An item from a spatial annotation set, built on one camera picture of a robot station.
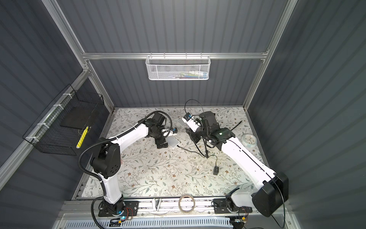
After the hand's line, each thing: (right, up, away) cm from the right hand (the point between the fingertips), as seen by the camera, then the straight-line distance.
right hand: (190, 130), depth 77 cm
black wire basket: (-66, +1, -5) cm, 66 cm away
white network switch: (-12, -9, +22) cm, 27 cm away
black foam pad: (-60, +7, -2) cm, 60 cm away
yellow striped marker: (-54, -3, -7) cm, 54 cm away
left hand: (-17, -6, +17) cm, 24 cm away
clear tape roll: (-2, -40, 0) cm, 40 cm away
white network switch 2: (-6, +4, +32) cm, 33 cm away
